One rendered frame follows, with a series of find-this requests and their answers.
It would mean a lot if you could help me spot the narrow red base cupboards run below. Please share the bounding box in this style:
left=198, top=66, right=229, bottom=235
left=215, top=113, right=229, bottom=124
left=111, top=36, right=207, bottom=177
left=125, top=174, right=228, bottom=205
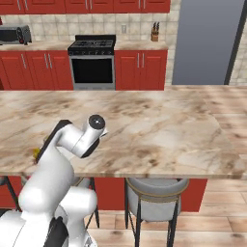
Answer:
left=114, top=48, right=169, bottom=92

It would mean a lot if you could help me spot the red wall cupboards run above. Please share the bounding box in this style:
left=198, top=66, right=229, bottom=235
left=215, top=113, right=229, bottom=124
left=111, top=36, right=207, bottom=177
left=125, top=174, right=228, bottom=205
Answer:
left=0, top=0, right=172, bottom=15

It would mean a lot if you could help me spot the silver toaster oven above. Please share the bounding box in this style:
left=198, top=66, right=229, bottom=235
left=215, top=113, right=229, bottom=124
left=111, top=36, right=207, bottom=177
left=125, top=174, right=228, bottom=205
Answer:
left=0, top=24, right=33, bottom=46

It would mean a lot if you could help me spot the red island counter base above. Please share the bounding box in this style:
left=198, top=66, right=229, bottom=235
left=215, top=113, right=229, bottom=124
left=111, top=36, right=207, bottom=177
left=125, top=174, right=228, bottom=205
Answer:
left=0, top=176, right=208, bottom=213

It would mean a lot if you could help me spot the wide red base cupboards run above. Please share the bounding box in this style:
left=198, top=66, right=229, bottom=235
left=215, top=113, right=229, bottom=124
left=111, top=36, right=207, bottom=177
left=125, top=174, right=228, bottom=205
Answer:
left=0, top=49, right=74, bottom=92

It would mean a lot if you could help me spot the wooden knife block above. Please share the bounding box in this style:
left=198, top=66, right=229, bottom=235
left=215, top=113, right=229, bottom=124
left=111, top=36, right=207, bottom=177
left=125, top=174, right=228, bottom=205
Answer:
left=151, top=21, right=161, bottom=42

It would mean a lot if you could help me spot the black and steel stove oven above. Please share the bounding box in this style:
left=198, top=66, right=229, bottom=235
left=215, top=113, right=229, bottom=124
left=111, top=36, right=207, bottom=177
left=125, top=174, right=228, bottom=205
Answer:
left=67, top=34, right=117, bottom=92

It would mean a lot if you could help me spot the grey fridge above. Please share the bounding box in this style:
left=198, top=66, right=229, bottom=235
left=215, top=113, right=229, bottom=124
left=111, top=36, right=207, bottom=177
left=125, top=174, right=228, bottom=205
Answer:
left=171, top=0, right=247, bottom=87

